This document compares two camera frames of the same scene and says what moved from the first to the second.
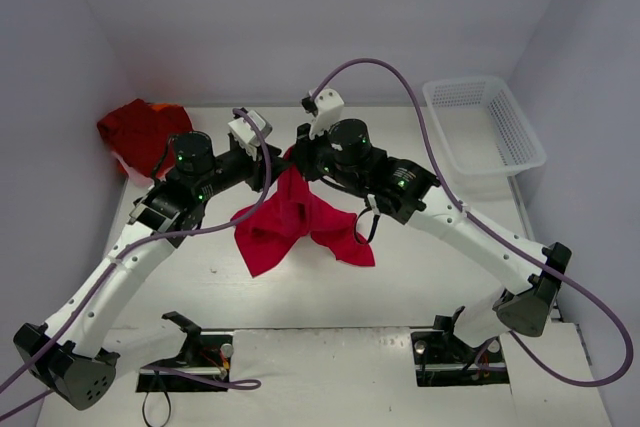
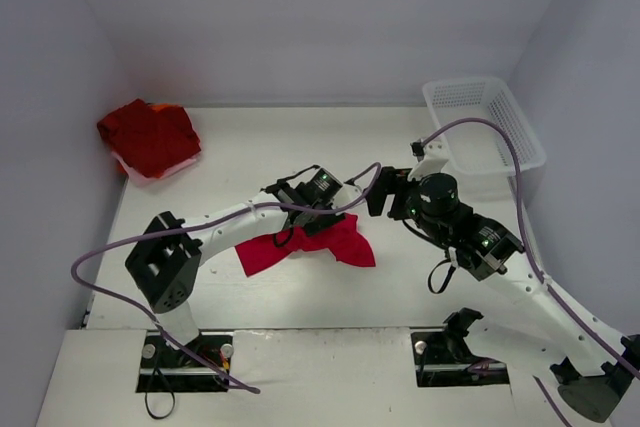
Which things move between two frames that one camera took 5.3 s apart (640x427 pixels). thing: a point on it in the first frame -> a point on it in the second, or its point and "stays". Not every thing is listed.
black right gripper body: x=306 y=162 -> x=393 y=192
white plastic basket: x=484 y=137 stays
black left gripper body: x=258 y=174 -> x=310 y=220
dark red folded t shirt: x=139 y=135 stays
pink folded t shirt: x=137 y=179 stays
